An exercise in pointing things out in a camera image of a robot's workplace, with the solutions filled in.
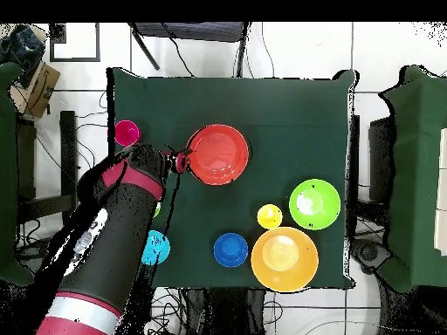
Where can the light blue bowl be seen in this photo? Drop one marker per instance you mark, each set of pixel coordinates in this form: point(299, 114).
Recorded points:
point(159, 247)

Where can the dark blue bowl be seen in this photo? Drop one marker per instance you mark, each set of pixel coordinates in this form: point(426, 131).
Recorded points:
point(231, 250)

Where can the yellow cup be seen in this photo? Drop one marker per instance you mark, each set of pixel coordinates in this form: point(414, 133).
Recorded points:
point(269, 216)

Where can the dark blue bag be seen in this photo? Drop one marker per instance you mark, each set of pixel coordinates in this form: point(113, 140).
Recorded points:
point(22, 47)

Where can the green bowl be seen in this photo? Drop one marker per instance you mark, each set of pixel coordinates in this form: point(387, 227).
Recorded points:
point(314, 204)

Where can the green covered side table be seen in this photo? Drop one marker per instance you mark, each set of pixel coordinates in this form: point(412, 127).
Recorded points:
point(415, 174)
point(7, 174)

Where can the dark green tablecloth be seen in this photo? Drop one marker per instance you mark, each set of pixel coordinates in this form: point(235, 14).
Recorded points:
point(279, 104)

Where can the black square frame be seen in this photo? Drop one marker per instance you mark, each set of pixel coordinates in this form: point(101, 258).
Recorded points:
point(97, 42)

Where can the black table stand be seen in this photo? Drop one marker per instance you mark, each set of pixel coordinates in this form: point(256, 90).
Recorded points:
point(380, 157)
point(68, 139)

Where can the green cup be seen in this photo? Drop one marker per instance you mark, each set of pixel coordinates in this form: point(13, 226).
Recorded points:
point(157, 210)

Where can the cardboard box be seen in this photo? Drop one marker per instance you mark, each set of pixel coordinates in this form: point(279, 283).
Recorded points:
point(42, 90)

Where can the grey base foot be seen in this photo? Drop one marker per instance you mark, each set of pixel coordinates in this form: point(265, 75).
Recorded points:
point(370, 253)

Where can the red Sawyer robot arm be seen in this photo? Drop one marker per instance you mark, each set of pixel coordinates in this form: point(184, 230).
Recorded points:
point(104, 251)

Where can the white board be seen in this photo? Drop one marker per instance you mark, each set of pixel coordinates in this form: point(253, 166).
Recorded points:
point(442, 192)

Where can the large yellow bowl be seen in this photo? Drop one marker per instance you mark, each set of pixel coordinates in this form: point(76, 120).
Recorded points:
point(284, 260)

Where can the pink cup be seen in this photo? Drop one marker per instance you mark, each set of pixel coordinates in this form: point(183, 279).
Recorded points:
point(127, 133)

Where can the large shallow orange bowl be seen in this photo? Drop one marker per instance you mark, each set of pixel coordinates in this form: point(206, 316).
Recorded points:
point(217, 154)

